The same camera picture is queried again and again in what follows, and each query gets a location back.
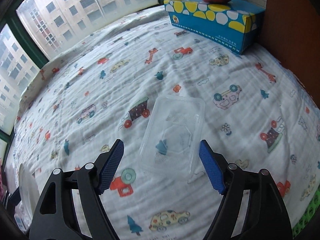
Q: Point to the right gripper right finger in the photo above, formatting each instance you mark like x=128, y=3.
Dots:
x=211, y=166

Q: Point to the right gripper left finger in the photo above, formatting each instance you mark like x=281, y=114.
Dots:
x=107, y=164

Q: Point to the green perforated trash basket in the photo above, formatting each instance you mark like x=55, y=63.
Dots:
x=307, y=216

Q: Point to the cartoon print bed sheet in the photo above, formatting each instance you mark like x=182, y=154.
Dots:
x=162, y=90

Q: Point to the blue yellow tissue box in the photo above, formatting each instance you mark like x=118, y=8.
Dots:
x=234, y=25

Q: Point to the brown wooden cabinet panel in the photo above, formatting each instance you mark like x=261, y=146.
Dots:
x=291, y=34

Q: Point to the green window frame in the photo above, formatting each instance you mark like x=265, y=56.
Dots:
x=33, y=32

